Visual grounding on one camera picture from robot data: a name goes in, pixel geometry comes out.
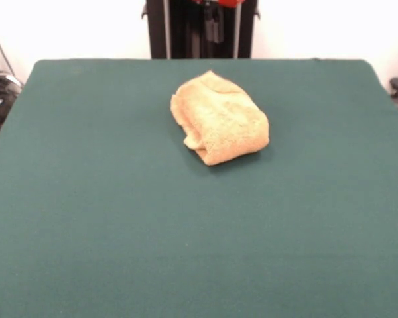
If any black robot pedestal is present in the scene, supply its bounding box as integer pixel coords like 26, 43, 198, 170
142, 0, 262, 60

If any dark green table cloth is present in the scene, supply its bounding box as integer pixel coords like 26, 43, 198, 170
0, 59, 398, 318

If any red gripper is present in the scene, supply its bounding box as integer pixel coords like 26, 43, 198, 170
189, 0, 245, 44

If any tan terry towel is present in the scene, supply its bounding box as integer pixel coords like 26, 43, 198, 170
170, 69, 271, 166

